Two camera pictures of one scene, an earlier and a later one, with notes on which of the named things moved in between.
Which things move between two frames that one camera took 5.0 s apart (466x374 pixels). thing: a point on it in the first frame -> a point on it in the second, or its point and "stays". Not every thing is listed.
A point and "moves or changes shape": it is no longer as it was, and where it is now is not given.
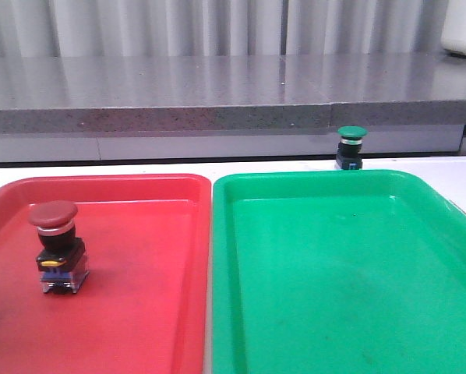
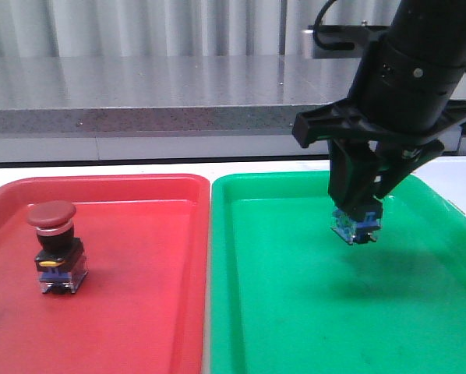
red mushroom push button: [62, 263] stays
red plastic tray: [142, 308] stays
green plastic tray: [342, 272] stays
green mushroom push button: [349, 148] moves or changes shape
